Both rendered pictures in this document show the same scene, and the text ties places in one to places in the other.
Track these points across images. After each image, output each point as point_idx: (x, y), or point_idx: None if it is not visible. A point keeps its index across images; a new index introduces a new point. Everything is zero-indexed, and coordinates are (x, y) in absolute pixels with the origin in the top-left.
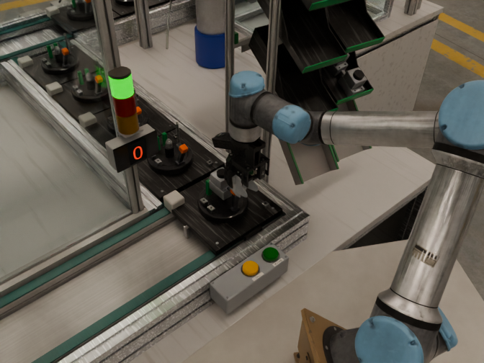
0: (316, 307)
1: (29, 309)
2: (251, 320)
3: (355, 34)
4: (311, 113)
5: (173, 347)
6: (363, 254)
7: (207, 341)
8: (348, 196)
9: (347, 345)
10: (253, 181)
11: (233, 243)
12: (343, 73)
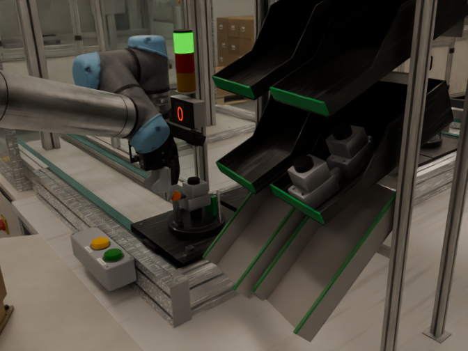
0: (62, 330)
1: (122, 177)
2: (72, 283)
3: (324, 90)
4: (128, 93)
5: (68, 244)
6: None
7: (64, 258)
8: None
9: None
10: (157, 180)
11: (141, 236)
12: (330, 170)
